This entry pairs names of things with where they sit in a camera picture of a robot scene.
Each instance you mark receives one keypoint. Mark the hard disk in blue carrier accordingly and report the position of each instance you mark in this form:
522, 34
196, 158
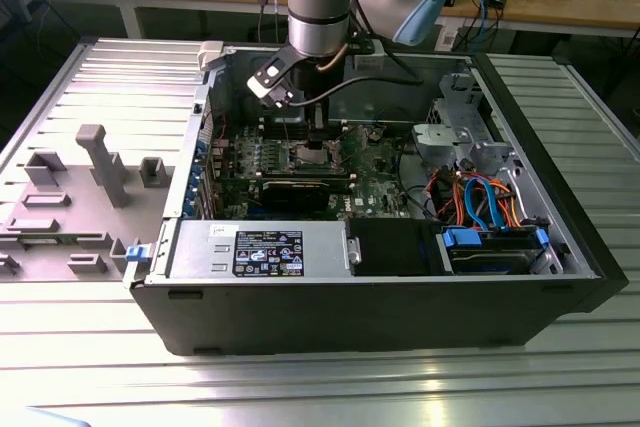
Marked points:
460, 238

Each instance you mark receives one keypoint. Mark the green motherboard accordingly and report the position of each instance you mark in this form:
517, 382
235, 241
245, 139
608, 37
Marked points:
370, 182

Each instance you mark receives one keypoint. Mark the grey parts rack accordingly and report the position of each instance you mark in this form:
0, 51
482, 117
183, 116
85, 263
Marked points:
75, 217

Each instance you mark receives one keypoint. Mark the black graphics card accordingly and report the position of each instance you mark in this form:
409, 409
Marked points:
295, 197

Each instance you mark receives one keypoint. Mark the blue case latch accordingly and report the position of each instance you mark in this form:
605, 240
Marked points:
136, 253

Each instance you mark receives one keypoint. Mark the grey case latch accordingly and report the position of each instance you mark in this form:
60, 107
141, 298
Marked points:
210, 54

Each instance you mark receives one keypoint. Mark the green RAM stick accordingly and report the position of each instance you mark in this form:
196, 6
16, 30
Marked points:
340, 183
42, 242

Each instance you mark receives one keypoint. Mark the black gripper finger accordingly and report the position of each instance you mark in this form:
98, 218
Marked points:
314, 122
327, 122

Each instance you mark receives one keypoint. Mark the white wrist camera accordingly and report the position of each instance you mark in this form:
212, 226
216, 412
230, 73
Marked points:
272, 78

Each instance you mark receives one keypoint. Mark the silver power supply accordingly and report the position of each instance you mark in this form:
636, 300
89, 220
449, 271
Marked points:
200, 252

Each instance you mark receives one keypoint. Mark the black disk bay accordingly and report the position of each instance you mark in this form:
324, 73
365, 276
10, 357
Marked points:
390, 247

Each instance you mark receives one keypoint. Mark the black PC case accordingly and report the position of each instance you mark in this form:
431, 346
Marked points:
350, 317

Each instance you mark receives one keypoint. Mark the silver metal drive cage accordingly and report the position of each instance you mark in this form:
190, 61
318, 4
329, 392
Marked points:
440, 139

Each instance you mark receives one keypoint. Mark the thin metal locking lever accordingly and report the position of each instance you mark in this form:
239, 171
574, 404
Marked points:
286, 129

